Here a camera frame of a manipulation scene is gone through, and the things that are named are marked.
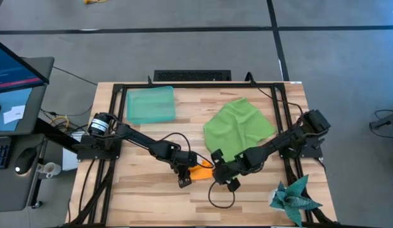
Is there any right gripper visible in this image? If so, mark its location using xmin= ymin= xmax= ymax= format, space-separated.
xmin=210 ymin=148 xmax=247 ymax=193

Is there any orange microfiber towel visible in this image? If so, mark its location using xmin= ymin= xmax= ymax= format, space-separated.
xmin=188 ymin=160 xmax=216 ymax=181

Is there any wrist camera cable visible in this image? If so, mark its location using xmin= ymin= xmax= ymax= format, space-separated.
xmin=158 ymin=132 xmax=216 ymax=169
xmin=207 ymin=180 xmax=236 ymax=210

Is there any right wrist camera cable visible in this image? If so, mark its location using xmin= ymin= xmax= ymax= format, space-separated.
xmin=207 ymin=180 xmax=236 ymax=210

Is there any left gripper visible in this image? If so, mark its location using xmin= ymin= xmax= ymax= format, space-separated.
xmin=171 ymin=148 xmax=199 ymax=189

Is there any black computer mouse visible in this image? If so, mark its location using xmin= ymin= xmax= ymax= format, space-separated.
xmin=14 ymin=147 xmax=38 ymax=175

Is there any black keyboard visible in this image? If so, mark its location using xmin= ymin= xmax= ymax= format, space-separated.
xmin=0 ymin=136 xmax=13 ymax=170

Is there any black table frame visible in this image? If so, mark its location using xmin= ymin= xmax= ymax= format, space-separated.
xmin=68 ymin=82 xmax=340 ymax=228

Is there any white box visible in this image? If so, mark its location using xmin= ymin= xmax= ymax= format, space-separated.
xmin=61 ymin=130 xmax=87 ymax=172

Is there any white mug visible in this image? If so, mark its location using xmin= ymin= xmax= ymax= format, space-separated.
xmin=37 ymin=161 xmax=62 ymax=179

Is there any green microfiber towel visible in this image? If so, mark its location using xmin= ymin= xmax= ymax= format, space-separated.
xmin=202 ymin=97 xmax=277 ymax=164

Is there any teal translucent plastic basket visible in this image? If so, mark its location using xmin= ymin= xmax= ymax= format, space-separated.
xmin=126 ymin=85 xmax=177 ymax=125

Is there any blue-screen computer monitor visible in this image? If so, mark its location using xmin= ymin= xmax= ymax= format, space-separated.
xmin=0 ymin=37 xmax=51 ymax=95

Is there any yellow cable bundle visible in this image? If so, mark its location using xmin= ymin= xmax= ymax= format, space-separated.
xmin=49 ymin=114 xmax=71 ymax=131

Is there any long black arm cable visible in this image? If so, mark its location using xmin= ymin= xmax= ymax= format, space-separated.
xmin=245 ymin=72 xmax=305 ymax=120

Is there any white paper note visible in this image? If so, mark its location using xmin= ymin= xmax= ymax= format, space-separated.
xmin=3 ymin=104 xmax=27 ymax=125

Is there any teal artificial plant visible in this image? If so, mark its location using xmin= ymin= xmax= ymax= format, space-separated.
xmin=267 ymin=174 xmax=324 ymax=228

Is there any black stand with cable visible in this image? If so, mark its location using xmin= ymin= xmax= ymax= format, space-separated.
xmin=368 ymin=109 xmax=393 ymax=139

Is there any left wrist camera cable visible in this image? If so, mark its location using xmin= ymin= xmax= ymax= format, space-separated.
xmin=158 ymin=132 xmax=216 ymax=169

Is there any light blue desk mat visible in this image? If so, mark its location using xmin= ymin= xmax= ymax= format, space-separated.
xmin=0 ymin=87 xmax=34 ymax=132

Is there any grey desk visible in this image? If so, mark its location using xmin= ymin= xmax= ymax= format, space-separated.
xmin=0 ymin=56 xmax=56 ymax=213

